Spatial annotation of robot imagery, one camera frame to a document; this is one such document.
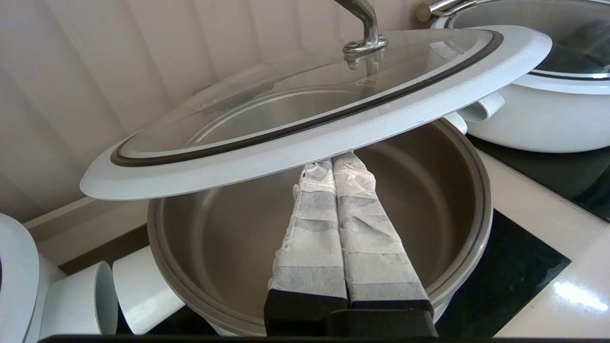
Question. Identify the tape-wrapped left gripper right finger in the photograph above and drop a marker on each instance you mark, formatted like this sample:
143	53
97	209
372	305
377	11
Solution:
371	247

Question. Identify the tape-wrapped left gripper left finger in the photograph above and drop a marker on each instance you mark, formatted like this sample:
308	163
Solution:
312	238

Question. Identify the white pot steel interior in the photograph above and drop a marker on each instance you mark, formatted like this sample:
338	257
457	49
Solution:
76	300
548	119
228	238

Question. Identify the black glass cooktop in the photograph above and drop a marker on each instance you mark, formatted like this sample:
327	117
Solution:
562	176
500	271

